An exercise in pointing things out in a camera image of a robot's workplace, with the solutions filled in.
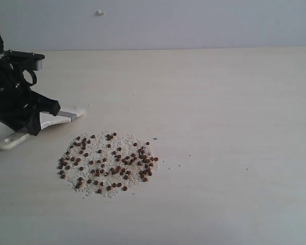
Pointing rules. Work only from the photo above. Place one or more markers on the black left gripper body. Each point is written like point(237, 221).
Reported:
point(15, 88)

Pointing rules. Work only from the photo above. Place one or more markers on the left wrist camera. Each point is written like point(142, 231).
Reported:
point(32, 61)

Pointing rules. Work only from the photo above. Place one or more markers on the white wooden paint brush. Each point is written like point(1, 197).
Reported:
point(66, 115)

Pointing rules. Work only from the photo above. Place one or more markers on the white wall plug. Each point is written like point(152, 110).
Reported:
point(99, 13)

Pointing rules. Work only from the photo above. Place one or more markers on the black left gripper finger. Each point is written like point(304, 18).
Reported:
point(45, 104)
point(30, 121)

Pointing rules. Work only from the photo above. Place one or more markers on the pile of white grains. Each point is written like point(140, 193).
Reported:
point(106, 163)

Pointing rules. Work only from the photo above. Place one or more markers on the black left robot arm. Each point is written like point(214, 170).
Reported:
point(20, 106)

